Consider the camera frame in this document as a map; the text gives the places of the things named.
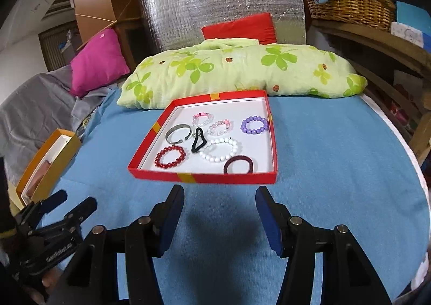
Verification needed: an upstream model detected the magenta cushion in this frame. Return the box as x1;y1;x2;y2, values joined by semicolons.
69;28;131;98

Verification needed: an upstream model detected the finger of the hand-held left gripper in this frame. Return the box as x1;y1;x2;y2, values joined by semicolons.
29;190;68;222
61;197;98;229

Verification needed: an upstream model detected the dark slatted grille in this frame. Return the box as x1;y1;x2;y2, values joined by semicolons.
39;25;81;72

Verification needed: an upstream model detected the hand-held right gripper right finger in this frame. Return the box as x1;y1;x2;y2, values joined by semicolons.
255;186;393;305

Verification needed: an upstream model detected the red bead bracelet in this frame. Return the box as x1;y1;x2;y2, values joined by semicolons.
155;144;187;170

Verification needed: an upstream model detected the maroon hair tie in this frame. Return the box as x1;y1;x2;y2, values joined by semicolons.
224;155;255;175

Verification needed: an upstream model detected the orange cardboard box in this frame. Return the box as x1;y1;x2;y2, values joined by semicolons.
15;128;83;209

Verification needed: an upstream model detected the white mattress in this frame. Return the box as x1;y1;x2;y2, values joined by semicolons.
361;93;431;292

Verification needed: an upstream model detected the pink flower bead bracelet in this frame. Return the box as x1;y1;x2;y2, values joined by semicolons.
208;119;234;136

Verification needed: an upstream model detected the wooden shelf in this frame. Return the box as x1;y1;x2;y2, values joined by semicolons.
310;18;431;157

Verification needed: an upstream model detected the grey blanket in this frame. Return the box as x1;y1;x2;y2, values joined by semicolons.
0;65;112;188

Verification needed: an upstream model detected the person's left hand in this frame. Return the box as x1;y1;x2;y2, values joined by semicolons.
40;269;60;296

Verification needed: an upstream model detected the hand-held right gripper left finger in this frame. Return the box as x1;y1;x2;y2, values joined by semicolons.
50;185;186;305

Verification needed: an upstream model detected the wicker basket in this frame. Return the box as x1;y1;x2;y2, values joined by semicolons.
300;0;397;30

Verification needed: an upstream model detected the red cardboard box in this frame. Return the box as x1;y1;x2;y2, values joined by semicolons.
128;90;279;185

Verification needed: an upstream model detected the silver bangle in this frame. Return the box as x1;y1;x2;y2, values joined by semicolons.
166;124;193;145

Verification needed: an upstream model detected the black hair tie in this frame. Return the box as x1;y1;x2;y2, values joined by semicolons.
191;128;207;154

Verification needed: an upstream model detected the purple bead bracelet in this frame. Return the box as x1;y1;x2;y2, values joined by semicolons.
240;117;270;135

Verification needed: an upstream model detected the red cushion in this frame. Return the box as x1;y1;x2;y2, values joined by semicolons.
201;12;277;45

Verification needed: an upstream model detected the light blue box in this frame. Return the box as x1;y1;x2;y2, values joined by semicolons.
391;0;431;47

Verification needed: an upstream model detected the green floral pillow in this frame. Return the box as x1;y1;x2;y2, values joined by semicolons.
117;38;368;111

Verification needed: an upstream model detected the pink white bead bracelet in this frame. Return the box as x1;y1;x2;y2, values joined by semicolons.
192;111;216;127

